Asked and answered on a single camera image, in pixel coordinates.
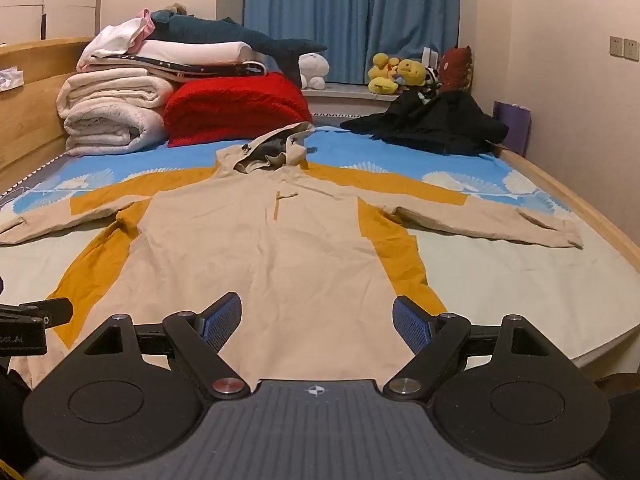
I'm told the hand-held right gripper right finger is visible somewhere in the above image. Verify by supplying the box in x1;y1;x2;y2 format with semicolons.
383;295;551;402

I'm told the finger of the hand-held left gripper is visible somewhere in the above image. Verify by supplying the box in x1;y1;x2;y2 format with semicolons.
17;298;74;327

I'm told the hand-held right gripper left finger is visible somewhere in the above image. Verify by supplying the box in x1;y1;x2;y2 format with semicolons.
80;292;252;402

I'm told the beige and mustard hooded jacket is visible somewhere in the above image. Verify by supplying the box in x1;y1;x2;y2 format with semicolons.
0;122;585;391

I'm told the dark cloth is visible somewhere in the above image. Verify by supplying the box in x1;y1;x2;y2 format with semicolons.
0;365;38;478

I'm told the black jacket pile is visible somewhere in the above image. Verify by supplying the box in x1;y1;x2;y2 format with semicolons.
340;87;510;157

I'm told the stack of white folded quilts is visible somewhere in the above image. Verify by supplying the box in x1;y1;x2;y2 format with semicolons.
57;74;176;157

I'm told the red folded blanket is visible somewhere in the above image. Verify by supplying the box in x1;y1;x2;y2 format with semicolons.
163;72;314;147

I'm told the purple bag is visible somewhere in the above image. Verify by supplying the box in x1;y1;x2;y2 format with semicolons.
492;101;532;157

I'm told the tissue pack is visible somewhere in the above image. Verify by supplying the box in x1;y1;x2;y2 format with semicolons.
0;66;25;92

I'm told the white windowsill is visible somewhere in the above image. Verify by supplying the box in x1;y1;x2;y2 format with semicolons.
300;82;401;111

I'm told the black and white striped plush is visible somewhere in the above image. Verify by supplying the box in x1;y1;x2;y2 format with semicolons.
417;65;443;103

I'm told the yellow duck plush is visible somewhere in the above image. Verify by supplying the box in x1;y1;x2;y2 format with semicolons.
367;52;401;96
392;58;427;92

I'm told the dark red owl cushion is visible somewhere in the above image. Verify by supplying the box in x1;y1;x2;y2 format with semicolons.
437;45;473;93

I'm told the white plush toy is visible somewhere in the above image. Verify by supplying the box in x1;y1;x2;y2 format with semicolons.
298;52;329;91

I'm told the pink and white garment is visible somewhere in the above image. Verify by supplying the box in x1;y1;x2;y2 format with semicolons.
76;8;153;72

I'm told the dark teal shark plush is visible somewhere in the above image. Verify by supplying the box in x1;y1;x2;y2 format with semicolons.
150;9;328;88

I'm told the blue curtain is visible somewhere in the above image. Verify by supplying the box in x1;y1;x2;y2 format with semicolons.
243;0;461;86

